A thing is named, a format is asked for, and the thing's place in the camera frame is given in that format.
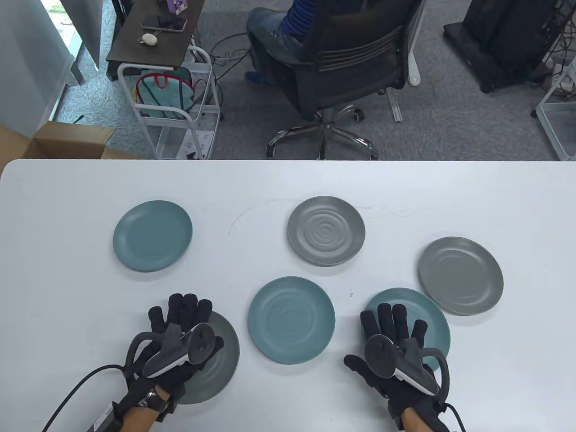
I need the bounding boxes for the black smartphone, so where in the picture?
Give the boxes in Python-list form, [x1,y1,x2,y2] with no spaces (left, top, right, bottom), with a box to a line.
[142,15,188,33]

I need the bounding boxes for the teal plate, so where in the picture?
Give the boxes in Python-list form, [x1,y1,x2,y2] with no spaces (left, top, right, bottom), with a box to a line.
[247,276,336,365]
[362,288,451,374]
[112,200,193,273]

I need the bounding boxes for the person's right forearm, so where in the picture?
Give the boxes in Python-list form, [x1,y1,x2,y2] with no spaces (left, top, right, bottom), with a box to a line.
[398,407,446,432]

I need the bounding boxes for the black floor cables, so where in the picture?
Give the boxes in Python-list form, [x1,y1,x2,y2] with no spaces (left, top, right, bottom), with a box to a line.
[209,34,250,90]

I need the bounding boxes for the black right glove cable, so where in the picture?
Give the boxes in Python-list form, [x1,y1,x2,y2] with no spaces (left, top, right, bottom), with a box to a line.
[443,403,466,432]

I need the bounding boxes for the white metal cart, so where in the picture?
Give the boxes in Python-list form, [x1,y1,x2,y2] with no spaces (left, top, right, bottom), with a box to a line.
[117,45,223,160]

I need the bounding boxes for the black left forearm sensor band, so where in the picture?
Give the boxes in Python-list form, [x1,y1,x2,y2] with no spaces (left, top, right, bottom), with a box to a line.
[88,400,124,432]

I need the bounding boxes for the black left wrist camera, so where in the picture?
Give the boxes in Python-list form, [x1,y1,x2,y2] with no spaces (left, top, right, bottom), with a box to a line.
[155,397,177,421]

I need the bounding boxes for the black white controller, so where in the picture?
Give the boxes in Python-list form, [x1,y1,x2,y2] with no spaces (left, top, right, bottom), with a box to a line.
[363,334,450,402]
[124,323,216,384]

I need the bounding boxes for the white wire basket cart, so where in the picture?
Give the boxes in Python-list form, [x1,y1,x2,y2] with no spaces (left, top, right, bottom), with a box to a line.
[531,58,576,161]

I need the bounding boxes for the teal bag with red trim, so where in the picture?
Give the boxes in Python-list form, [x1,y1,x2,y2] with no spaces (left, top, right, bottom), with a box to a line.
[135,67,195,120]

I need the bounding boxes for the black left glove cable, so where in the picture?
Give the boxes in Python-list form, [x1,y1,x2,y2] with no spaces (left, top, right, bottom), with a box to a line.
[43,364,129,432]

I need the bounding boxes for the white desk leg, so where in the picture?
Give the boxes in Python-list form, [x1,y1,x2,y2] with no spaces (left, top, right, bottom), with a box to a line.
[386,0,427,123]

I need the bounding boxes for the black equipment rack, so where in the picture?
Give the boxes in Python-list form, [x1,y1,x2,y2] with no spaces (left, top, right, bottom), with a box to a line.
[443,0,576,94]

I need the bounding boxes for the grey rippled plate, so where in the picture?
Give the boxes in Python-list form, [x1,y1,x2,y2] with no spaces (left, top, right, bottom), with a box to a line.
[287,196,366,267]

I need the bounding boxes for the person's left hand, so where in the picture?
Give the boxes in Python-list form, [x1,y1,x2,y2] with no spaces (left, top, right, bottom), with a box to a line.
[127,293,225,404]

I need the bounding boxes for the grey partition panel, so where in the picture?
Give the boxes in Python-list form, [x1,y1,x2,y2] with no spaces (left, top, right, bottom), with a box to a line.
[58,0,104,70]

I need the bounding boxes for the dark wooden side table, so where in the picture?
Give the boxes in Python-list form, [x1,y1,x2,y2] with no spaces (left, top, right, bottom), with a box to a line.
[106,0,205,81]

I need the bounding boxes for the person's right hand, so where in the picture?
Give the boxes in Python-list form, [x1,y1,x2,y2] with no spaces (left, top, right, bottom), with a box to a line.
[344,303,447,417]

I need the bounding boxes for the black office chair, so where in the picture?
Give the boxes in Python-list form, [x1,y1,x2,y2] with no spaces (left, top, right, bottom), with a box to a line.
[265,0,426,161]

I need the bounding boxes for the cardboard box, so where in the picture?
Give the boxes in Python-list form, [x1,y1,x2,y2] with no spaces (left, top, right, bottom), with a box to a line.
[0,121,144,178]

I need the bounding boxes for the black glove cable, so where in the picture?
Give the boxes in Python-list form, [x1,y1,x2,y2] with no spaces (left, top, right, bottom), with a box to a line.
[43,364,129,432]
[443,403,466,432]

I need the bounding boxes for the person's left forearm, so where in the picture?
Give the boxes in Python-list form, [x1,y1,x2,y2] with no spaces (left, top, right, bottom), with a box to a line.
[90,389,176,432]

